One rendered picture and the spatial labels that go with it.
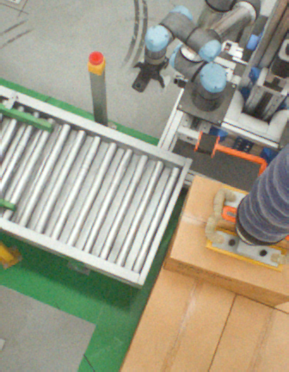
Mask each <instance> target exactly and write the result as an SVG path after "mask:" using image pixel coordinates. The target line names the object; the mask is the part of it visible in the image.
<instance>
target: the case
mask: <svg viewBox="0 0 289 372"><path fill-rule="evenodd" d="M224 186H226V184H223V183H219V182H216V181H213V180H210V179H207V178H204V177H199V176H196V175H195V176H194V179H193V181H192V183H191V186H190V188H189V191H188V193H187V196H186V199H185V201H184V204H183V207H182V210H181V216H180V219H179V221H178V224H177V227H176V228H175V232H174V235H173V238H172V240H171V244H170V248H169V252H168V255H167V258H166V261H165V264H164V266H163V268H164V269H166V270H171V271H174V272H176V273H180V274H183V275H185V276H190V277H192V278H193V279H195V280H198V281H201V282H205V283H209V284H211V285H215V286H218V287H221V288H225V289H228V290H230V291H233V292H236V293H239V294H242V295H247V296H249V297H252V298H255V299H257V300H260V301H265V302H268V303H271V304H274V305H280V304H284V303H287V302H289V264H284V266H283V270H282V272H279V271H276V270H271V269H268V268H265V267H262V266H260V265H257V264H254V263H249V262H246V261H243V260H241V259H237V258H234V257H230V256H227V255H225V254H222V253H219V252H216V251H212V250H209V249H206V248H205V245H206V243H207V240H208V237H207V236H206V233H205V229H206V225H207V222H208V221H209V218H211V215H212V213H215V211H214V210H213V209H214V207H213V202H214V198H215V195H216V194H217V192H218V191H219V190H220V189H223V187H224ZM216 227H218V228H221V229H224V230H226V231H229V232H232V233H235V229H234V225H233V224H231V223H228V222H225V221H222V220H220V221H219V222H218V223H217V225H216ZM288 245H289V244H288V242H286V241H285V240H281V241H280V242H279V243H277V244H275V246H278V247H281V248H284V249H286V250H287V251H288Z"/></svg>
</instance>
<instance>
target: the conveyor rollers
mask: <svg viewBox="0 0 289 372"><path fill-rule="evenodd" d="M19 123H20V122H19V121H17V120H14V119H12V117H11V120H10V122H9V125H8V126H7V128H6V130H5V132H4V134H3V137H2V138H1V140H0V163H1V161H2V159H3V156H4V154H5V153H6V150H7V148H8V146H9V143H10V141H11V139H12V137H13V135H14V133H15V130H16V129H17V127H18V125H19ZM34 130H35V127H33V126H30V125H28V124H27V125H26V127H25V130H24V132H23V133H22V135H21V137H20V139H19V140H18V142H17V144H16V146H15V149H14V152H13V154H12V156H11V158H10V160H9V162H8V164H7V166H6V168H5V170H4V172H3V175H2V177H1V179H0V198H3V195H4V193H5V191H6V189H7V188H8V185H9V181H10V179H11V177H12V176H13V174H14V172H15V169H16V166H17V165H18V163H19V161H20V159H21V157H22V154H24V152H25V150H26V147H27V145H28V142H29V141H30V139H31V137H32V135H33V133H34ZM70 131H71V127H70V126H68V125H63V126H62V128H61V131H60V133H59V135H58V137H57V138H56V139H55V142H54V144H53V146H52V149H51V151H50V152H49V156H48V158H47V160H46V162H45V164H44V167H43V169H42V171H41V173H40V175H39V177H38V180H37V182H36V184H35V186H34V189H33V192H32V194H31V196H30V197H29V199H28V203H27V205H26V207H24V209H23V210H22V213H21V216H20V219H19V220H18V222H17V225H19V226H23V227H26V228H27V226H28V223H29V221H30V219H31V216H32V214H33V212H34V209H35V207H36V205H37V203H38V201H39V199H40V196H41V194H42V192H43V190H44V188H45V186H46V182H47V180H48V177H49V176H50V174H51V172H52V169H53V166H54V165H55V163H56V161H57V159H58V158H59V155H60V153H61V151H62V149H63V147H64V144H65V142H66V140H67V138H68V136H69V133H70ZM86 135H87V134H86V133H85V132H83V131H80V130H79V131H78V132H77V135H76V138H75V139H74V141H73V143H72V145H71V149H70V150H69V152H68V155H67V158H66V160H65V162H64V164H63V167H62V169H61V171H60V172H59V174H58V177H57V178H56V180H55V182H54V184H53V187H52V190H51V192H50V194H49V196H48V198H47V200H46V203H45V206H44V207H43V209H42V211H41V213H40V217H39V219H38V221H37V223H36V225H35V228H34V231H35V232H37V233H41V234H42V233H43V231H44V229H45V227H46V224H47V222H48V220H49V218H50V215H51V213H52V210H53V208H54V206H55V203H56V201H57V199H58V198H59V197H60V194H61V192H62V190H63V188H64V186H65V182H66V180H67V178H68V176H69V174H70V172H71V168H72V166H73V165H74V163H75V161H76V158H77V155H78V153H79V150H80V148H81V146H82V144H83V141H84V139H85V137H86ZM49 136H50V133H48V132H46V131H43V130H42V131H41V133H40V137H39V138H38V140H37V142H36V144H35V146H34V149H33V150H32V154H31V156H30V158H29V160H28V162H27V164H26V166H25V169H23V171H22V173H21V175H20V177H19V179H18V181H17V183H16V186H15V189H14V191H13V193H12V195H11V197H10V198H9V202H13V203H14V204H15V205H16V206H17V204H18V202H19V201H20V199H21V197H22V193H23V191H24V189H26V187H27V186H28V182H29V179H30V177H31V176H32V174H33V172H34V169H35V167H36V165H37V163H38V161H39V159H40V156H41V154H42V151H43V149H44V147H45V145H46V142H47V141H48V138H49ZM101 143H102V139H101V138H99V137H96V136H95V137H94V138H93V140H92V143H91V145H90V147H89V148H88V151H87V152H86V154H85V157H84V160H83V162H82V164H81V167H80V169H79V171H78V173H77V176H76V178H75V180H74V182H73V184H72V187H71V190H70V193H69V194H68V196H67V198H66V201H65V204H64V206H63V208H62V210H61V212H60V214H59V216H58V219H57V220H56V222H55V224H54V227H53V229H52V231H51V234H50V236H49V238H52V239H56V240H59V238H60V236H61V234H62V232H63V230H64V228H65V225H66V222H67V220H68V219H69V215H70V213H71V210H72V208H73V206H74V204H75V202H76V199H77V197H78V195H79V192H80V190H81V188H82V186H83V182H84V180H85V177H86V176H87V174H88V172H89V170H90V168H91V166H92V164H93V162H94V160H95V157H96V154H97V152H98V150H99V148H100V145H101ZM117 147H118V146H117V145H116V144H115V143H112V142H110V143H109V144H108V148H107V150H106V151H105V154H104V157H103V159H102V161H101V164H100V166H99V169H98V171H97V172H96V174H95V178H94V180H93V183H92V184H91V187H90V189H89V191H88V193H87V195H86V197H85V199H84V201H83V205H82V206H81V208H80V211H79V213H78V215H77V219H76V221H75V223H74V225H73V227H72V229H71V233H70V235H69V237H68V239H67V241H66V244H67V245H71V246H74V248H75V244H76V242H77V240H78V237H79V235H80V233H81V231H82V229H83V225H84V223H85V221H86V219H87V217H88V214H89V213H90V210H91V208H92V207H93V204H94V202H95V199H96V197H97V195H98V192H99V190H100V188H101V184H102V182H103V180H104V177H105V176H106V174H107V171H108V168H109V165H110V164H111V162H112V160H113V157H114V154H115V151H116V149H117ZM132 155H133V150H131V149H128V148H126V149H125V151H124V153H123V156H122V159H121V161H120V164H118V166H117V168H116V171H115V173H114V176H113V178H112V180H111V183H110V184H109V187H108V191H107V193H106V195H105V197H104V199H103V202H102V204H101V207H100V209H99V211H98V214H97V216H96V218H95V222H94V224H93V226H92V228H91V230H90V232H89V234H88V236H87V238H86V240H85V242H84V244H83V248H82V251H84V252H86V253H89V254H91V253H92V251H93V249H94V247H95V242H96V241H97V238H98V236H99V234H100V231H101V228H102V226H103V224H104V221H105V219H106V218H107V214H108V211H109V209H110V207H111V205H112V202H113V200H114V197H115V195H116V193H117V190H118V189H119V188H120V184H121V182H122V179H123V177H124V175H125V173H126V170H127V167H128V165H129V164H130V161H131V159H132ZM149 161H150V158H147V157H146V155H144V154H141V155H140V158H139V160H138V163H137V165H136V168H135V170H134V172H133V174H132V178H131V180H130V182H129V184H128V187H127V190H126V193H125V195H124V197H123V199H122V202H121V204H120V207H119V208H118V209H117V212H116V214H115V216H114V220H113V223H112V225H111V227H110V229H109V231H108V235H107V237H106V239H105V241H104V243H103V246H102V248H101V252H100V254H99V256H98V257H99V258H102V259H104V260H108V256H109V254H110V252H111V250H112V248H113V244H114V241H115V239H116V237H117V234H118V233H119V232H120V229H121V227H122V224H123V222H124V220H125V217H126V213H127V211H128V209H129V207H130V205H131V203H132V199H133V197H134V195H135V193H136V190H137V188H138V184H139V182H140V179H141V177H142V175H143V173H144V171H145V167H146V165H147V163H149ZM164 166H165V164H164V163H162V162H160V161H157V162H156V165H155V167H154V170H153V172H152V173H151V177H150V180H149V182H147V184H146V187H145V189H144V193H143V195H142V197H141V200H140V202H139V204H138V207H137V210H136V212H135V214H134V217H133V219H132V223H131V225H130V227H129V229H128V232H127V234H126V237H125V240H124V242H123V244H122V247H121V249H120V253H118V255H117V258H116V259H115V262H114V264H117V265H119V266H122V267H124V266H125V263H126V260H127V258H128V255H129V253H130V250H131V249H132V244H133V242H134V239H135V238H136V235H137V233H138V230H139V228H140V225H141V223H142V220H143V218H144V216H145V211H146V209H147V208H148V207H149V205H150V203H151V199H152V196H153V195H154V192H155V190H156V187H157V184H158V181H159V179H160V176H161V175H162V172H163V168H164ZM180 174H181V170H180V169H178V168H175V167H173V168H172V169H171V171H170V173H169V177H168V179H167V182H166V183H165V187H164V189H163V192H162V195H161V197H160V200H159V202H158V204H157V207H156V210H155V212H154V214H153V217H152V220H151V223H150V225H149V228H147V230H146V233H145V235H144V238H143V240H142V243H141V245H140V248H139V250H138V254H137V256H136V258H135V261H134V263H133V266H132V269H131V270H132V271H135V272H137V273H139V274H140V271H141V270H142V267H143V265H144V262H145V259H146V257H147V254H149V252H150V249H151V245H152V243H153V240H154V238H155V236H156V234H157V230H158V228H159V226H160V223H161V221H162V218H163V214H164V212H165V209H166V207H167V205H168V203H169V199H170V197H171V195H172V192H173V190H174V187H175V183H177V181H178V178H179V176H180Z"/></svg>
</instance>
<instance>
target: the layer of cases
mask: <svg viewBox="0 0 289 372"><path fill-rule="evenodd" d="M172 238H173V236H172ZM172 238H171V240H172ZM171 240H170V242H169V247H168V250H167V251H166V254H165V257H164V259H163V262H162V265H161V267H160V270H159V272H158V274H157V279H156V281H155V283H154V286H153V288H152V291H151V294H150V296H149V299H147V301H146V303H145V306H144V310H143V312H142V315H141V317H140V320H139V322H138V325H137V328H136V331H135V332H134V335H133V337H132V341H131V343H130V345H129V348H128V352H127V353H126V357H125V360H124V362H123V364H122V366H121V369H120V372H289V302H287V303H284V304H280V305H274V304H271V303H268V302H265V301H260V300H257V299H255V298H252V297H249V296H247V295H244V294H239V293H236V292H233V291H230V290H228V289H225V288H221V287H218V286H215V285H211V284H209V283H205V282H201V281H198V280H195V279H193V278H192V277H190V276H185V275H183V274H180V273H176V272H174V271H171V270H166V269H164V268H163V266H164V264H165V261H166V258H167V255H168V252H169V248H170V244H171Z"/></svg>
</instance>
